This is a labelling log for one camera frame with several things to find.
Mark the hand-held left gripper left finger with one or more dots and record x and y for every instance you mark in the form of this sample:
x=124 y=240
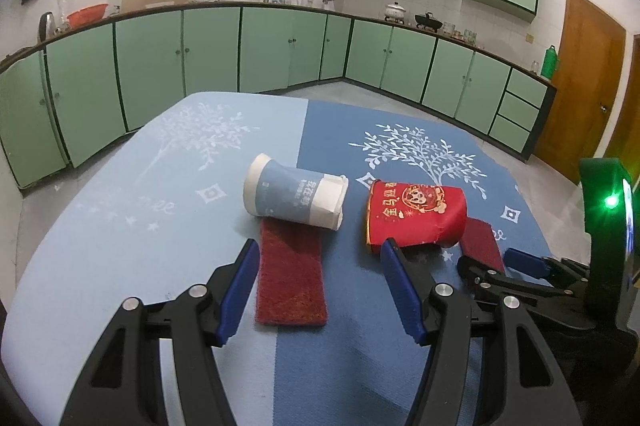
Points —
x=240 y=291

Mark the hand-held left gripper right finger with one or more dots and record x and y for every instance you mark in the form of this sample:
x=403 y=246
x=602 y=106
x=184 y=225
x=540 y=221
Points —
x=405 y=296

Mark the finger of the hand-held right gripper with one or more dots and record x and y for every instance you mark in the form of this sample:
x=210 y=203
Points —
x=490 y=278
x=525 y=263

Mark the red paper cup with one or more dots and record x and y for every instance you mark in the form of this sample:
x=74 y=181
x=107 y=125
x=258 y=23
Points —
x=425 y=216

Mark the blue paper cup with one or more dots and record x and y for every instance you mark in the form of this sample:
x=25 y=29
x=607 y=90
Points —
x=285 y=193

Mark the red felt strip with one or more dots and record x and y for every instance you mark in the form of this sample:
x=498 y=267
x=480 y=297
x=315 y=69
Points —
x=482 y=241
x=290 y=276

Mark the blue tree print tablecloth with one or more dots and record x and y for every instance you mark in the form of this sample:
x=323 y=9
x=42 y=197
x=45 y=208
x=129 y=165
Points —
x=125 y=231

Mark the wooden door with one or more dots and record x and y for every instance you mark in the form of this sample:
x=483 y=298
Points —
x=580 y=81
x=627 y=106

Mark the green drawer unit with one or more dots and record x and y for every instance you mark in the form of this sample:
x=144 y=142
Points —
x=520 y=106

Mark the green bottle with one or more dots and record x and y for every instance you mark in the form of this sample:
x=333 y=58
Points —
x=548 y=63

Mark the row of glass jars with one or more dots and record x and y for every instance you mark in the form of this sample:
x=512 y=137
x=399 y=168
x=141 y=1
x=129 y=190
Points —
x=460 y=33

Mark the green base cabinets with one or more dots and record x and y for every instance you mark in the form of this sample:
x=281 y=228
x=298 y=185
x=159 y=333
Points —
x=150 y=56

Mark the black wok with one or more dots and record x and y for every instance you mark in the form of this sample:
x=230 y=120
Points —
x=428 y=22

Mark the white pot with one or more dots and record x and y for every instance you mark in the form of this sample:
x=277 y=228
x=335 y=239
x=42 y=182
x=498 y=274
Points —
x=395 y=12

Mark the orange basin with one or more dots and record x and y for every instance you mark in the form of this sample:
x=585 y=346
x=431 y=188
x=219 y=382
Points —
x=87 y=16

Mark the metal kettle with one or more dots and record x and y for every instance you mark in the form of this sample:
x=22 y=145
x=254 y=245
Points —
x=47 y=27

